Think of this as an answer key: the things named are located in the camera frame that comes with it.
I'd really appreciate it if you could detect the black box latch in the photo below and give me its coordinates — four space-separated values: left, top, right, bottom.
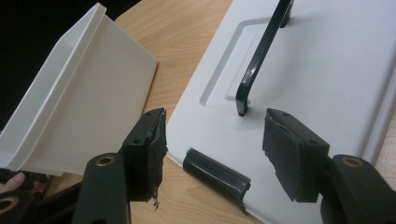
182 147 252 217

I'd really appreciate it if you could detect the black box carry handle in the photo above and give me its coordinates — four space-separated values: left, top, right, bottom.
234 0 295 118

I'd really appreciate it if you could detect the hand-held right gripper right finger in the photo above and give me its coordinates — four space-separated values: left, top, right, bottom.
262 107 331 203

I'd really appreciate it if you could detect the white plastic tray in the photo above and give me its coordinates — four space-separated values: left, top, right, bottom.
0 2 159 177

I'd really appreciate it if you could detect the white lid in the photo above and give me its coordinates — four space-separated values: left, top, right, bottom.
166 0 396 224

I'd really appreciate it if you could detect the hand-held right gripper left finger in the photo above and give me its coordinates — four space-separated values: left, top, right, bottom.
119 107 169 203

